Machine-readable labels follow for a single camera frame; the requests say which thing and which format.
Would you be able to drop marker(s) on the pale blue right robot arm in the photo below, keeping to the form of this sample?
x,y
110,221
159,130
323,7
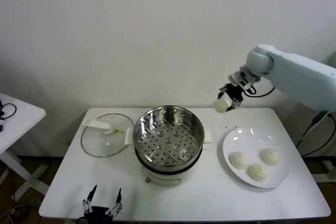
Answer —
x,y
296,74

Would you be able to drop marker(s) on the white steamed baozi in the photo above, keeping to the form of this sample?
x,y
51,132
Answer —
x,y
258,172
271,156
221,105
238,159

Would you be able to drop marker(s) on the cream electric cooker base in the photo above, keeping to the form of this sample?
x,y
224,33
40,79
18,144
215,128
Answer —
x,y
189,174

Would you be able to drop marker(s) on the stainless steel steamer basket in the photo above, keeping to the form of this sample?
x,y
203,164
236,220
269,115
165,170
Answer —
x,y
168,142

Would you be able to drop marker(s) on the white folding side table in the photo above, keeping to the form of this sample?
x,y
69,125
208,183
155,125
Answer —
x,y
23,119

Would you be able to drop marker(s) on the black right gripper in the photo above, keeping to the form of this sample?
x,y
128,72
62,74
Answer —
x,y
234,93

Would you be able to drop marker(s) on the white round plate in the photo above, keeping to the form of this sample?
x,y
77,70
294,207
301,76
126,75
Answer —
x,y
278,172

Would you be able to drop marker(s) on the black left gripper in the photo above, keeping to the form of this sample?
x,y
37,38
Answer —
x,y
98,213

